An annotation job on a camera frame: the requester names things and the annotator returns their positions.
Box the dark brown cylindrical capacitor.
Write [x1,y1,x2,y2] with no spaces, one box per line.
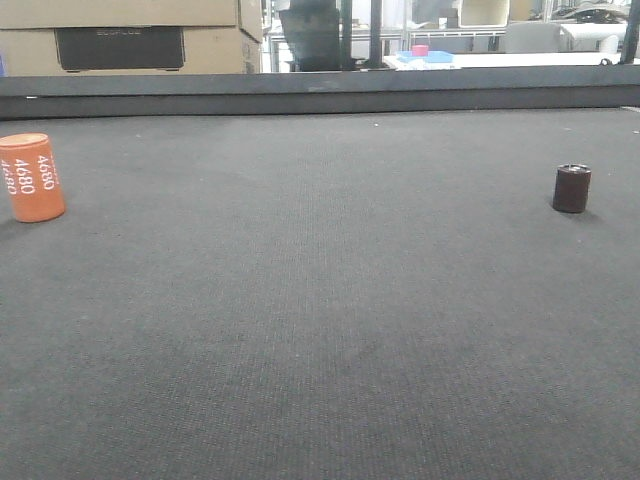
[552,164,592,214]

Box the black office chair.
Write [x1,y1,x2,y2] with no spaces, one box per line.
[278,1,355,72]

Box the pink cup on blue tray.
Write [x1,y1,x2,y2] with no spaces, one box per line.
[411,44,430,57]

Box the blue tray in background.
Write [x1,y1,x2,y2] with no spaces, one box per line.
[396,50,455,64]

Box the orange cylinder marked 4680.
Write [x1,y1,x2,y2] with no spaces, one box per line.
[1,132,66,223]

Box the cardboard box with black panel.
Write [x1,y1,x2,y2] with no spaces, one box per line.
[1,1,262,77]

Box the dark grey table edge rail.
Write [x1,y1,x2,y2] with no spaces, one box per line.
[1,65,639,120]

